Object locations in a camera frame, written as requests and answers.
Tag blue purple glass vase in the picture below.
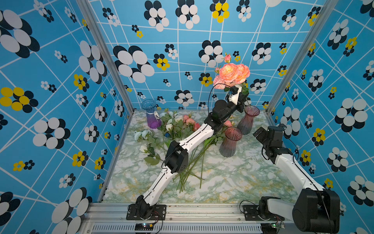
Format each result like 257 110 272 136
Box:
141 99 162 129

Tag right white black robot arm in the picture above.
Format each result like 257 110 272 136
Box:
253 124 340 234

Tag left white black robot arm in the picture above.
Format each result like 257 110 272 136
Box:
135 93 248 219

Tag rear pink grey glass vase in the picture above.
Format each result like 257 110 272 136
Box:
237 105 260 135

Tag pink grey glass vase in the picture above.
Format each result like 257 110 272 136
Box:
237 105 260 135
219 127 243 158

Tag front pink grey glass vase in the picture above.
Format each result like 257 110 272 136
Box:
219 127 243 158

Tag pile of artificial flowers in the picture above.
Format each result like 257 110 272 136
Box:
134 111 232 192

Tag right controller circuit board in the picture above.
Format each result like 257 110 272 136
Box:
261 223 285 234

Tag controller circuit board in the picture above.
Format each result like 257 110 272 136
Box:
134 223 154 232
261 223 285 234

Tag left controller circuit board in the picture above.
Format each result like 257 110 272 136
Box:
134 223 154 232

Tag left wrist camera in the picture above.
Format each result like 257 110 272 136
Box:
227 85 242 105

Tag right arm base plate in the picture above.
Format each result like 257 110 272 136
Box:
242 205 285 222

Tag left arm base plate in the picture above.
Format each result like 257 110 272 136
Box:
126 204 167 221

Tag right corner aluminium post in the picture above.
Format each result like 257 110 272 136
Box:
266 0 339 117

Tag corner aluminium post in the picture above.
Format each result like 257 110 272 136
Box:
77 0 134 116
266 0 339 117

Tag aluminium front rail frame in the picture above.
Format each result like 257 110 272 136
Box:
79 202 300 234

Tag left corner aluminium post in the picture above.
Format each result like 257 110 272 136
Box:
77 0 134 116

